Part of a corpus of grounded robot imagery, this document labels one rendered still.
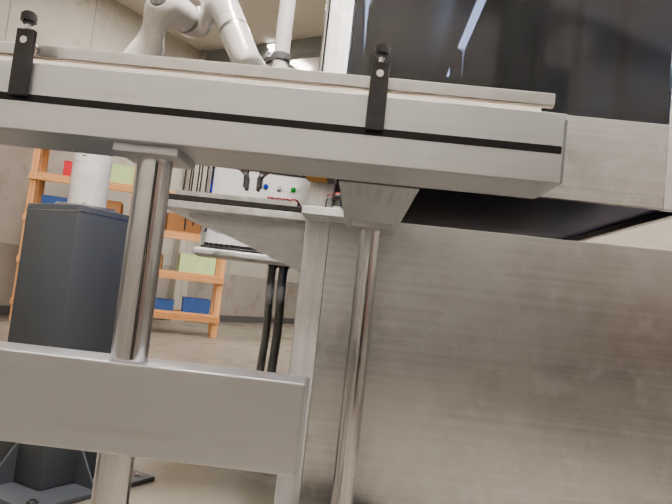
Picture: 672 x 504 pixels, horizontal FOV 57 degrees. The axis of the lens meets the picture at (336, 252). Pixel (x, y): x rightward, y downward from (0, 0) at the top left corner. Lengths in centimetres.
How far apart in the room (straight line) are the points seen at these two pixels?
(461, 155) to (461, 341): 88
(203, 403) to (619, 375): 118
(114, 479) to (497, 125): 69
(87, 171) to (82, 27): 763
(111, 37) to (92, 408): 926
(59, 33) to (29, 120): 853
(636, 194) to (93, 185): 160
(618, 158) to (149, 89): 127
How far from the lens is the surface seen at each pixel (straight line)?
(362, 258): 140
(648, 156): 183
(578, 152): 176
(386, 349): 162
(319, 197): 164
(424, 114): 83
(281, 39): 295
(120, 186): 804
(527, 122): 85
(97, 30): 987
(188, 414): 86
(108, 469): 92
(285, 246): 173
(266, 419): 84
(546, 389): 170
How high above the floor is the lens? 66
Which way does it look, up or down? 4 degrees up
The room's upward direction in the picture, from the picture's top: 6 degrees clockwise
